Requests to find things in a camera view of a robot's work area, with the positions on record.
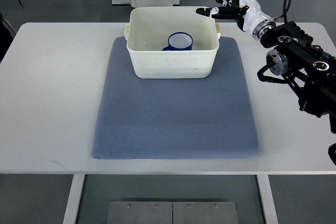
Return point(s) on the right white table leg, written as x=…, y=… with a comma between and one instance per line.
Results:
x=267, y=200

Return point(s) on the blue enamel mug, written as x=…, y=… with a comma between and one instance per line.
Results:
x=179, y=41

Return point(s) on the left white table leg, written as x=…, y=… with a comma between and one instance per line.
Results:
x=74, y=199

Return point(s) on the white plastic box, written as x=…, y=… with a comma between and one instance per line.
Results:
x=147, y=36

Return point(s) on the white table leg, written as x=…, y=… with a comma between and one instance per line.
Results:
x=74, y=199
x=267, y=200

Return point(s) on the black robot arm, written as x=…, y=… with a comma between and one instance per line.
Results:
x=295, y=61

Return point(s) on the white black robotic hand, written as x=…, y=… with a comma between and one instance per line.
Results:
x=247, y=14

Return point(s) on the metal floor plate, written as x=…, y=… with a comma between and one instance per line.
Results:
x=172, y=212

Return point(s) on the blue textured mat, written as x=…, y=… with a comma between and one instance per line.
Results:
x=209, y=118

